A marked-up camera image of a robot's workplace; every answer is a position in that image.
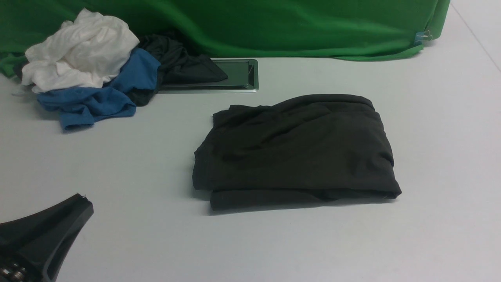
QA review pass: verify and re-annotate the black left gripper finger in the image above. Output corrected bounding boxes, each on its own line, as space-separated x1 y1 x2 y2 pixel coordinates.
0 194 94 282

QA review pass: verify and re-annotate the dark gray long-sleeve top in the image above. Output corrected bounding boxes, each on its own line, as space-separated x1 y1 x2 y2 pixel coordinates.
192 94 402 211

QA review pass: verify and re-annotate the blue crumpled garment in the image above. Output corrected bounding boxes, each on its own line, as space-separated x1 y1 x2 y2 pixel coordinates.
36 48 160 132

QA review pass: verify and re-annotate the white crumpled garment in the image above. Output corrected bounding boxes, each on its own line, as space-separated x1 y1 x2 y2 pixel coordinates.
21 9 139 93

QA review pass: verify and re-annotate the black crumpled garment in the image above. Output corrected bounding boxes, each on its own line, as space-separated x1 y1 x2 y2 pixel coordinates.
126 29 228 107

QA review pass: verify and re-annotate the green backdrop cloth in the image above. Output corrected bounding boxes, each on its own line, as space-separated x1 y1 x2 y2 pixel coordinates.
0 0 450 77

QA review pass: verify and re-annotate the blue binder clip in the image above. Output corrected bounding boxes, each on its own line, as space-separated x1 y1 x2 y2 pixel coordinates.
414 30 433 46

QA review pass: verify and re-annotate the metal table cable hatch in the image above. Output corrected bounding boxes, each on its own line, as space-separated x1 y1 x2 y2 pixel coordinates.
159 59 259 94

